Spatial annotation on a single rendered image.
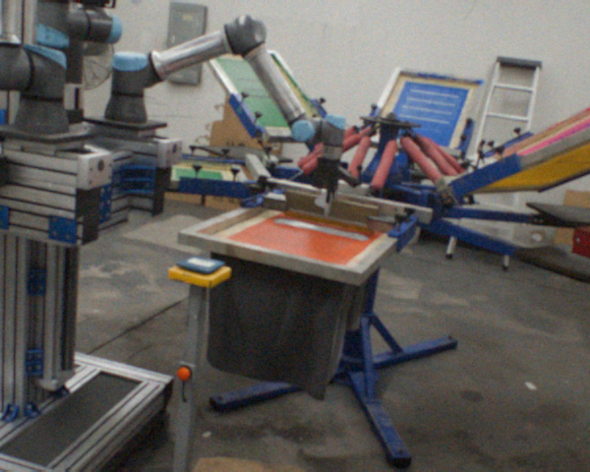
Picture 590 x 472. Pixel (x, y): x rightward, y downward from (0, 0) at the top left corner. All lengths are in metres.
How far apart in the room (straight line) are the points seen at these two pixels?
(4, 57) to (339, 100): 5.12
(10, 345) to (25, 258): 0.33
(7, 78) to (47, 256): 0.68
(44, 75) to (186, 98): 5.48
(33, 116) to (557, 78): 5.17
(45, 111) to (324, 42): 5.05
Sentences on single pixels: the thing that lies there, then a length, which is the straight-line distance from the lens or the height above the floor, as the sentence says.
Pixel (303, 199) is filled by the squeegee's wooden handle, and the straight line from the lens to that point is 2.60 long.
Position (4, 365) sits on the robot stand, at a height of 0.41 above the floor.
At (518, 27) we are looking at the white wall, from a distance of 6.59.
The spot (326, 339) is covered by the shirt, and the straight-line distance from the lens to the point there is 2.15.
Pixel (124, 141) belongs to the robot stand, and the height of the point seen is 1.19.
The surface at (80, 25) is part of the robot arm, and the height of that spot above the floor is 1.56.
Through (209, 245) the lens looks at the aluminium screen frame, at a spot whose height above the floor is 0.97.
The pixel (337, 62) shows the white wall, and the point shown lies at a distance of 6.85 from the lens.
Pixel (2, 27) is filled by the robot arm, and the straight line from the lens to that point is 2.02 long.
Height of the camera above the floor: 1.55
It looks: 15 degrees down
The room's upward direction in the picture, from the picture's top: 7 degrees clockwise
